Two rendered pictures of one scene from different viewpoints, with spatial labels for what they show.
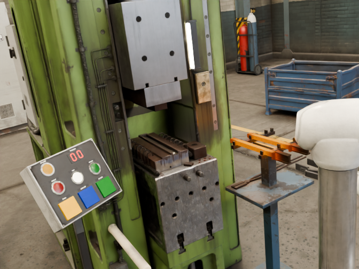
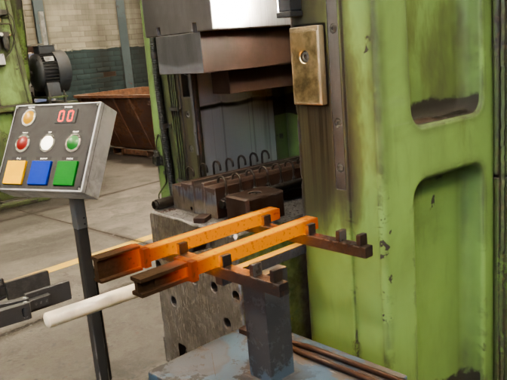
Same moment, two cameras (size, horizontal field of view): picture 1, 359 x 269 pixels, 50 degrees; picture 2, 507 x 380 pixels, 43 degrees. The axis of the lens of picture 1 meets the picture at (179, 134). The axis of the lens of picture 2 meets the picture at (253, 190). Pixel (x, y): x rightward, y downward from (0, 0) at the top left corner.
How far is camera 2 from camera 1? 2.35 m
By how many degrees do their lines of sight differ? 76
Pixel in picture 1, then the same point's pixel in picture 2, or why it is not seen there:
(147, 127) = not seen: hidden behind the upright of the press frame
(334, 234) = not seen: outside the picture
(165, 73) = (179, 11)
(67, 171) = (44, 129)
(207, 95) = (311, 89)
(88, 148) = (86, 112)
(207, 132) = (319, 185)
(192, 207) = (197, 311)
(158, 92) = (172, 50)
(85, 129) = (152, 96)
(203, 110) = (313, 127)
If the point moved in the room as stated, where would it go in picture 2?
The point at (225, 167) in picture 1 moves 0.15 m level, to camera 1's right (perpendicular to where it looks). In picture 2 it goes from (364, 304) to (391, 331)
